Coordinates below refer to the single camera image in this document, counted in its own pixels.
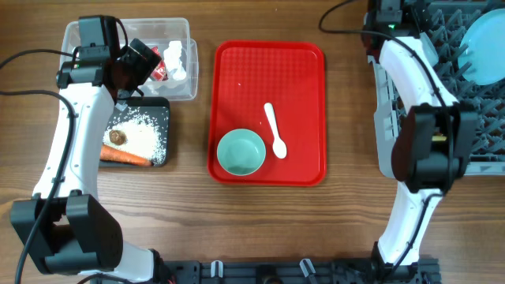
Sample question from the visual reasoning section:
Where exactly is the red snack wrapper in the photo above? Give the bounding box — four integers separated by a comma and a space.
150, 47, 168, 81

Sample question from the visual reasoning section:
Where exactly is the white tissue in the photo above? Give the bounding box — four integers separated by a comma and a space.
163, 40, 186, 81

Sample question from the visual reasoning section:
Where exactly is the brown mushroom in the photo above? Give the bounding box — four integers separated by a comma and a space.
109, 130, 127, 145

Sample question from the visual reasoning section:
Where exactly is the white rice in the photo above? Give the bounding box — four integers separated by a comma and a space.
103, 106, 170, 166

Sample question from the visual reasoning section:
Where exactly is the orange carrot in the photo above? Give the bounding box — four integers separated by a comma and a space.
99, 145, 152, 166

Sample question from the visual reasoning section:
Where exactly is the green bowl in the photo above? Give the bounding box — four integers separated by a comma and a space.
217, 129, 266, 176

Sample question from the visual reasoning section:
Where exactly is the white plastic spoon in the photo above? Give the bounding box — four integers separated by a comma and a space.
264, 103, 287, 159

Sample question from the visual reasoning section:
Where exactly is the light blue plate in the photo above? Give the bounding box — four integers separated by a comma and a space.
458, 9, 504, 85

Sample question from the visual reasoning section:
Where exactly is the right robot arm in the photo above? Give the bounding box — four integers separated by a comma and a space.
362, 1, 478, 282

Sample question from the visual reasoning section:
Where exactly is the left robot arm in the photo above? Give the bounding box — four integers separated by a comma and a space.
10, 39, 169, 283

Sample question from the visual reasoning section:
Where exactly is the grey dishwasher rack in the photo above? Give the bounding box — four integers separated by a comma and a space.
363, 0, 504, 178

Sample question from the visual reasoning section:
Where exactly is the clear plastic bin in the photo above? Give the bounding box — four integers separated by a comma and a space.
56, 17, 198, 101

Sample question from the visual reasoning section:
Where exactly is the black plastic tray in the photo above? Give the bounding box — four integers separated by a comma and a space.
98, 96, 171, 168

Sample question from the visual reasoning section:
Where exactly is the red serving tray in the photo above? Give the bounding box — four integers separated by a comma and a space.
208, 40, 327, 186

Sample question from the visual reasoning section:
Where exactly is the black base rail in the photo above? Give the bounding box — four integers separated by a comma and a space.
165, 258, 442, 284

